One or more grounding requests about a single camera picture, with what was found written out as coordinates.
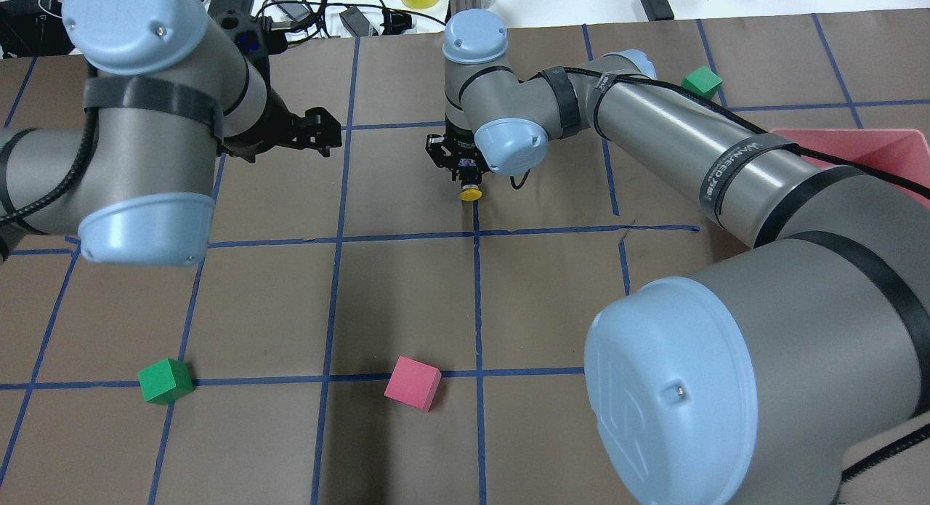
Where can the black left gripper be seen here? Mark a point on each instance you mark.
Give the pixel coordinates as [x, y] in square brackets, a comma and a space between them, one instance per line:
[278, 125]

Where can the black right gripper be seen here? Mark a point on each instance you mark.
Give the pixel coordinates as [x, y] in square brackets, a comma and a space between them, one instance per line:
[452, 150]

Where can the yellow push button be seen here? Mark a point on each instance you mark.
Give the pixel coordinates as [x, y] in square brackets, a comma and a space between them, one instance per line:
[470, 187]

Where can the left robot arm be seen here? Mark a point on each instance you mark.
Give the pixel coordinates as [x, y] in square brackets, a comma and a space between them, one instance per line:
[168, 91]

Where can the black power brick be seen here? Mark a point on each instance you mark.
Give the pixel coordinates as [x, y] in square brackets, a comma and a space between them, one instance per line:
[357, 23]

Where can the pink cube near centre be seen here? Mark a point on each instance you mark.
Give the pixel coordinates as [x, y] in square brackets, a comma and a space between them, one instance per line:
[413, 383]

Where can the black power adapter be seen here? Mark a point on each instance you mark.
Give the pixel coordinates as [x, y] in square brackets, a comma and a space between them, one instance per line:
[657, 10]

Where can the green cube near bin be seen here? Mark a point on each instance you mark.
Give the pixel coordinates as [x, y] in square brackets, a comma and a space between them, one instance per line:
[703, 81]

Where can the green cube near base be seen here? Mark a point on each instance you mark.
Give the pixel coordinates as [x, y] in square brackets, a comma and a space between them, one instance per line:
[165, 381]

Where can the pink plastic bin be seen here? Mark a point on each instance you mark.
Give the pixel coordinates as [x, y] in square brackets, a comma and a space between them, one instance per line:
[902, 152]

